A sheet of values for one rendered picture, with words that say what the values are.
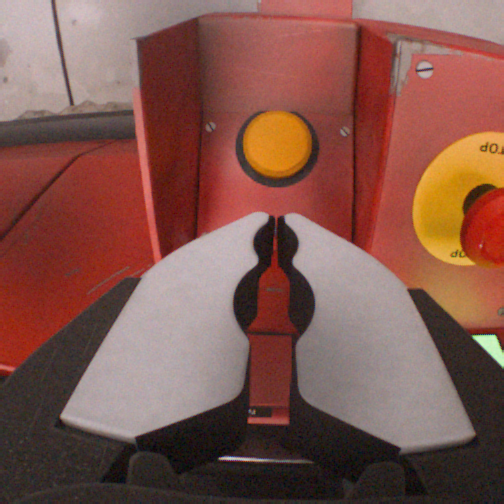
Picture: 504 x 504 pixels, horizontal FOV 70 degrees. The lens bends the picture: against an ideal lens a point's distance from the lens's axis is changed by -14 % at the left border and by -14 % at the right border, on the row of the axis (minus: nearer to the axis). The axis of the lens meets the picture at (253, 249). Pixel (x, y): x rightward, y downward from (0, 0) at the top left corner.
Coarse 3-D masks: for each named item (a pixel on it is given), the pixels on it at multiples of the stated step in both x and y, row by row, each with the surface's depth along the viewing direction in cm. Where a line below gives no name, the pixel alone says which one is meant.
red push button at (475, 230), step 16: (480, 192) 16; (496, 192) 14; (464, 208) 17; (480, 208) 15; (496, 208) 14; (464, 224) 15; (480, 224) 15; (496, 224) 15; (464, 240) 16; (480, 240) 15; (496, 240) 15; (480, 256) 16; (496, 256) 16
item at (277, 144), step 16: (272, 112) 22; (288, 112) 22; (256, 128) 22; (272, 128) 22; (288, 128) 22; (304, 128) 22; (256, 144) 22; (272, 144) 22; (288, 144) 22; (304, 144) 22; (256, 160) 22; (272, 160) 22; (288, 160) 22; (304, 160) 22; (272, 176) 22; (288, 176) 23
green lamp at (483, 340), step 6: (474, 336) 21; (480, 336) 21; (486, 336) 21; (492, 336) 21; (480, 342) 21; (486, 342) 21; (492, 342) 21; (486, 348) 21; (492, 348) 20; (498, 348) 20; (492, 354) 20; (498, 354) 20; (498, 360) 20
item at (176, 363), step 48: (240, 240) 10; (144, 288) 8; (192, 288) 8; (240, 288) 9; (144, 336) 7; (192, 336) 7; (240, 336) 7; (96, 384) 6; (144, 384) 6; (192, 384) 6; (240, 384) 6; (96, 432) 5; (144, 432) 5; (192, 432) 6; (240, 432) 7
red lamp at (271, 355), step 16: (256, 336) 22; (272, 336) 22; (288, 336) 22; (256, 352) 21; (272, 352) 21; (288, 352) 21; (256, 368) 20; (272, 368) 20; (288, 368) 20; (256, 384) 19; (272, 384) 19; (288, 384) 19; (256, 400) 18; (272, 400) 18; (288, 400) 18
